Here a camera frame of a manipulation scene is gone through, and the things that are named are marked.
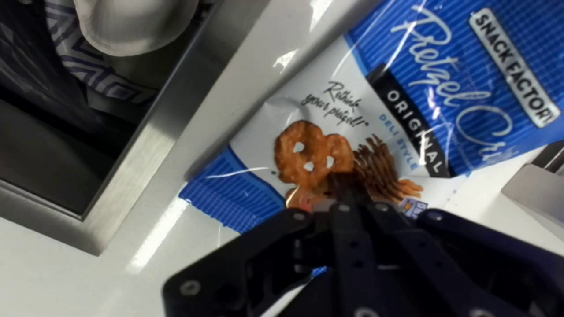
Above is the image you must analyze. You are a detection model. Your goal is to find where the blue and white pretzel packet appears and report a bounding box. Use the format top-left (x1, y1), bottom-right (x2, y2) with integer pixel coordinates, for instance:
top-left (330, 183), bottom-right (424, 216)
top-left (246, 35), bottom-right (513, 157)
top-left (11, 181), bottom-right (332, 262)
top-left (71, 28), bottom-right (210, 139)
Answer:
top-left (179, 0), bottom-right (564, 238)

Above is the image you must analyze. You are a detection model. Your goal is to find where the steel-framed bin opening with waste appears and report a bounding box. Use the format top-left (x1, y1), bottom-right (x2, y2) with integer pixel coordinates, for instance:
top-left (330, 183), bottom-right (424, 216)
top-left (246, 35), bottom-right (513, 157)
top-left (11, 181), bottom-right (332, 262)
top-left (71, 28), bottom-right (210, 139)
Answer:
top-left (0, 0), bottom-right (290, 259)

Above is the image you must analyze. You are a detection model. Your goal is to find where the striped cloth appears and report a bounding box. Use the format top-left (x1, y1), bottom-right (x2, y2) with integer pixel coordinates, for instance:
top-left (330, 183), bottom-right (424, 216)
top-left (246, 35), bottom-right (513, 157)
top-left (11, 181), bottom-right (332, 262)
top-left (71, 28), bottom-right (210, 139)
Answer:
top-left (41, 0), bottom-right (157, 111)

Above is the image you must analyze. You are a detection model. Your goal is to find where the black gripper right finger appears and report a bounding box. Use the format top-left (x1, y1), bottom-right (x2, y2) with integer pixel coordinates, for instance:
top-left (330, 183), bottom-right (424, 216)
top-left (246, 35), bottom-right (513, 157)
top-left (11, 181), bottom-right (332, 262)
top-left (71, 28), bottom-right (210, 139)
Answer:
top-left (351, 186), bottom-right (564, 317)

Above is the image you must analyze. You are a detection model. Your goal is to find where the white bowl in bin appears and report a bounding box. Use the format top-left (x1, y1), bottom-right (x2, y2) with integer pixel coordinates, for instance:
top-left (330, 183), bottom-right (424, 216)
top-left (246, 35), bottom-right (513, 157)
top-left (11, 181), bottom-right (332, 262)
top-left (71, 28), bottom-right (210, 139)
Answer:
top-left (71, 0), bottom-right (203, 60)

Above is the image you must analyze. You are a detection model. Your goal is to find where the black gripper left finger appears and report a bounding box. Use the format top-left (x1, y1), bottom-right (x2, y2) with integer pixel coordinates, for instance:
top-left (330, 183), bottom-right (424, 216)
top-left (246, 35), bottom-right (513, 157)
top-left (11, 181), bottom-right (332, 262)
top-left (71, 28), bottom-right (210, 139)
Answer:
top-left (163, 186), bottom-right (357, 317)

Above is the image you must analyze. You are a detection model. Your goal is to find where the small white box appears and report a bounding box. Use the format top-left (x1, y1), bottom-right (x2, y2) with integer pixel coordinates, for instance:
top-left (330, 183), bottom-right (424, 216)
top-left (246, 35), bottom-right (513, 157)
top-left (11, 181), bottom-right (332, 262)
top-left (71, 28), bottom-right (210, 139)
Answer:
top-left (501, 139), bottom-right (564, 227)

